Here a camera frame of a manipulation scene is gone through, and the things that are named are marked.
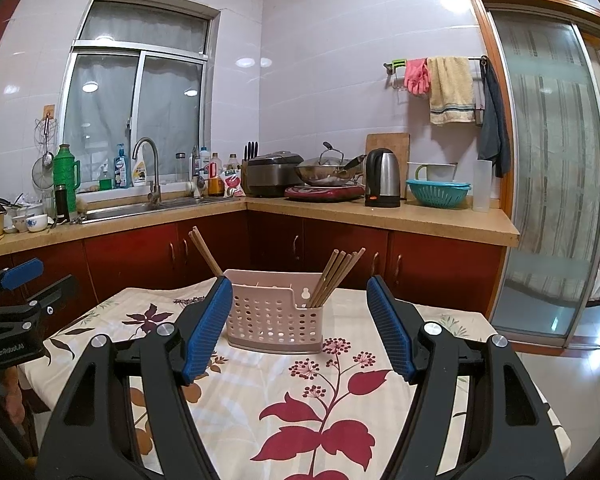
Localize red white snack bag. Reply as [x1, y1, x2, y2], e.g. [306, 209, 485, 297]
[221, 169, 246, 197]

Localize orange sauce bottle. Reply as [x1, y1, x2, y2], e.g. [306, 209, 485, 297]
[207, 152, 224, 197]

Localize white blue ceramic bowl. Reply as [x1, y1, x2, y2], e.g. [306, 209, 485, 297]
[26, 214, 48, 233]

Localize white spray cleaner bottle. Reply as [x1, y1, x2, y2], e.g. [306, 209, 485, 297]
[132, 148, 147, 186]

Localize person's left hand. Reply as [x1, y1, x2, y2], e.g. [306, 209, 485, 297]
[0, 366, 26, 426]

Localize black rice cooker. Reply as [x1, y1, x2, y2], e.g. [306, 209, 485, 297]
[242, 151, 303, 197]

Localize chopstick pile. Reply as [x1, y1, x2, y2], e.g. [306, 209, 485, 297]
[316, 250, 347, 308]
[320, 252, 356, 307]

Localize sliding glass door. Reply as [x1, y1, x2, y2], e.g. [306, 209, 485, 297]
[470, 0, 600, 354]

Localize wall towel rail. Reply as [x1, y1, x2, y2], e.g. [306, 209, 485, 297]
[384, 56, 484, 126]

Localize green thermos jug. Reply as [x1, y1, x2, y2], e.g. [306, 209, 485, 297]
[54, 144, 81, 216]

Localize yellow striped towel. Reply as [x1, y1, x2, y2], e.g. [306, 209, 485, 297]
[427, 56, 475, 126]

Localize steel wok with lid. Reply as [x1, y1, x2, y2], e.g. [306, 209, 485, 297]
[294, 141, 366, 186]

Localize pink perforated utensil basket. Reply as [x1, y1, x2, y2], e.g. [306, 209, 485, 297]
[224, 269, 323, 356]

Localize blue dish soap bottle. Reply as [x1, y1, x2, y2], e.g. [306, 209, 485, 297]
[114, 143, 130, 188]

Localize green small soap bottle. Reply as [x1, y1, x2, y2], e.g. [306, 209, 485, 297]
[98, 160, 112, 191]

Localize black small thermos bottle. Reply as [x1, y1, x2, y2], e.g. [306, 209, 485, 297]
[54, 184, 70, 224]

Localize aluminium frame window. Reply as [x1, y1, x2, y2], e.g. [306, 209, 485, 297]
[60, 0, 216, 191]

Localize teal plastic colander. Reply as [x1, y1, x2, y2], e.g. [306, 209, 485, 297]
[407, 179, 471, 209]

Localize pink rubber glove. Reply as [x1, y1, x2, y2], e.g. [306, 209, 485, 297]
[404, 58, 430, 96]

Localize translucent plastic cup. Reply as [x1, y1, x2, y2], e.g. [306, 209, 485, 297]
[472, 159, 493, 212]

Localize wooden cutting board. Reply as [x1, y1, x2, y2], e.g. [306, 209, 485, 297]
[365, 132, 411, 200]

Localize floral white tablecloth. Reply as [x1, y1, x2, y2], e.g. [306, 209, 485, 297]
[17, 276, 574, 480]

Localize dark grey hanging cloth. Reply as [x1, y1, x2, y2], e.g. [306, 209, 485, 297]
[477, 56, 510, 179]

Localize long crossing wooden chopstick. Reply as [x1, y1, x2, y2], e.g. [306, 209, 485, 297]
[312, 247, 366, 308]

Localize red wooden cabinets with counter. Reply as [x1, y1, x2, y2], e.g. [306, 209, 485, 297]
[0, 198, 518, 325]

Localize steel kitchen faucet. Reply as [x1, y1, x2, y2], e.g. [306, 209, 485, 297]
[130, 135, 164, 206]

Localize red induction cooker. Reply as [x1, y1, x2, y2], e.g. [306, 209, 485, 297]
[284, 184, 365, 203]

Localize black knife block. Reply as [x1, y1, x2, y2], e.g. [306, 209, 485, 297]
[244, 141, 259, 160]

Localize hanging wire strainer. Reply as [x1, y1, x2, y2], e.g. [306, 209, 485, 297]
[31, 112, 57, 191]

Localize steel electric kettle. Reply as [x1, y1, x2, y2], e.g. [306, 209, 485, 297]
[365, 148, 401, 208]

